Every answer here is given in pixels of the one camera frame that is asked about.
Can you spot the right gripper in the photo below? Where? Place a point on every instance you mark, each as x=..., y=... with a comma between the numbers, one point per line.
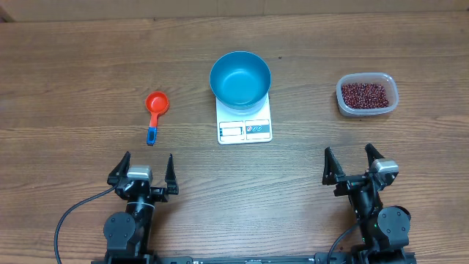
x=356, y=185

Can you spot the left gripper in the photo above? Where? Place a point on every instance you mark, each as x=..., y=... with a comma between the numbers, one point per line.
x=161, y=194

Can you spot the red scoop with blue handle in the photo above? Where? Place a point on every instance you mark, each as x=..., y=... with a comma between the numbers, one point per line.
x=157, y=104

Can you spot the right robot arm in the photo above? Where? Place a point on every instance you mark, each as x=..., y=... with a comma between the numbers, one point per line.
x=384, y=230

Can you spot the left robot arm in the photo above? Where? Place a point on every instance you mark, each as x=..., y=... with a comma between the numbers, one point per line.
x=127, y=233

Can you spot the white kitchen scale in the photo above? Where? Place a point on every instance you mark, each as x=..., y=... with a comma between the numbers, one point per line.
x=244, y=126

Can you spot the blue bowl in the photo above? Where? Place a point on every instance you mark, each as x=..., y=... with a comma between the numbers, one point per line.
x=240, y=80

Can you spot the red beans in container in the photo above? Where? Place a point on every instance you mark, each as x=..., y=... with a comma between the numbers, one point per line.
x=364, y=96

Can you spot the clear plastic container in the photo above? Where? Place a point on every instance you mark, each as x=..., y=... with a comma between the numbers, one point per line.
x=377, y=78

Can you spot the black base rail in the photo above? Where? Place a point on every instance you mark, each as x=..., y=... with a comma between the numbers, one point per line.
x=318, y=258

